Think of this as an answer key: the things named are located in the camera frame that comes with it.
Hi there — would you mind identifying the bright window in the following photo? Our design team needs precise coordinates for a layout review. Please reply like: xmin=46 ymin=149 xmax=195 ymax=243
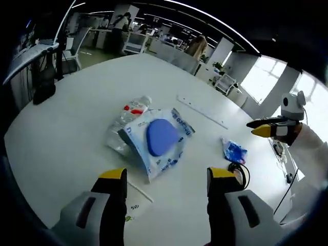
xmin=240 ymin=55 xmax=288 ymax=105

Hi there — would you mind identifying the white cart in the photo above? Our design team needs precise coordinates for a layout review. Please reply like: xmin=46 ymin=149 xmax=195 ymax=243
xmin=214 ymin=73 xmax=238 ymax=94

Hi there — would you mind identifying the blue tissue packet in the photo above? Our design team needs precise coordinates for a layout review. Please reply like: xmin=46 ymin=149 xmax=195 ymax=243
xmin=220 ymin=136 xmax=249 ymax=165

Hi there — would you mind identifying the clear plastic ruler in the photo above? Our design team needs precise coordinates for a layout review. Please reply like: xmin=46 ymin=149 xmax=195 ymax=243
xmin=176 ymin=94 xmax=229 ymax=130

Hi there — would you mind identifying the white office chair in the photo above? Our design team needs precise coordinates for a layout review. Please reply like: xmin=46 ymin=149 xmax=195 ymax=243
xmin=63 ymin=27 xmax=92 ymax=71

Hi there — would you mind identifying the grey partition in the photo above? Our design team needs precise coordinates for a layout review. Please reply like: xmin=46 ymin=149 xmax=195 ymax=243
xmin=156 ymin=47 xmax=200 ymax=75

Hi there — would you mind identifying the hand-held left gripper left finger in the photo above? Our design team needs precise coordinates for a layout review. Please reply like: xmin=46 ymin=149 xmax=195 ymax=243
xmin=50 ymin=168 xmax=128 ymax=246

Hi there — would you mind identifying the grey side desk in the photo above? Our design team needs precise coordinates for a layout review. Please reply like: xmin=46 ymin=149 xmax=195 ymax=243
xmin=2 ymin=42 xmax=60 ymax=85

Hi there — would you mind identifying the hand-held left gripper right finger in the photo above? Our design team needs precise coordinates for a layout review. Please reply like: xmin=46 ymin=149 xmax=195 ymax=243
xmin=206 ymin=166 xmax=285 ymax=246

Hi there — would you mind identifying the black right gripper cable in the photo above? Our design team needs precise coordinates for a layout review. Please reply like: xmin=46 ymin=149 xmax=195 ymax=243
xmin=273 ymin=166 xmax=300 ymax=216

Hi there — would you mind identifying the white table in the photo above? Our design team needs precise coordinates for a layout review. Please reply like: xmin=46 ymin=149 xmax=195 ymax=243
xmin=4 ymin=53 xmax=305 ymax=246

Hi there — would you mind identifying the blue paddle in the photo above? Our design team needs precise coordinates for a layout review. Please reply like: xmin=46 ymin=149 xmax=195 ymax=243
xmin=118 ymin=107 xmax=196 ymax=184

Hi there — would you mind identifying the black tripod stand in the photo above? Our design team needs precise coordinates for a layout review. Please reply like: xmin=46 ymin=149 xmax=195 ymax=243
xmin=32 ymin=0 xmax=77 ymax=106

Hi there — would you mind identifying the long ceiling light strip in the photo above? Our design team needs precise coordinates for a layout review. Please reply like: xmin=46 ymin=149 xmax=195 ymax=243
xmin=163 ymin=0 xmax=260 ymax=54

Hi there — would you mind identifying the green potted plant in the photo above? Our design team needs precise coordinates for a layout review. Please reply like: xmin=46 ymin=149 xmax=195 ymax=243
xmin=212 ymin=60 xmax=226 ymax=75

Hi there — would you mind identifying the white shelf unit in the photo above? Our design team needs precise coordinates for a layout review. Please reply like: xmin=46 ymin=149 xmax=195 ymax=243
xmin=124 ymin=32 xmax=148 ymax=54

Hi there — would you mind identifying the person's right hand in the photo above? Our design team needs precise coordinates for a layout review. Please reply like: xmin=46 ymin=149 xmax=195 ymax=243
xmin=273 ymin=122 xmax=304 ymax=147

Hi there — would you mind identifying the clear plastic water bottle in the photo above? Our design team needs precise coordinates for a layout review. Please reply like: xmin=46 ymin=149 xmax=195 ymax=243
xmin=106 ymin=95 xmax=152 ymax=157

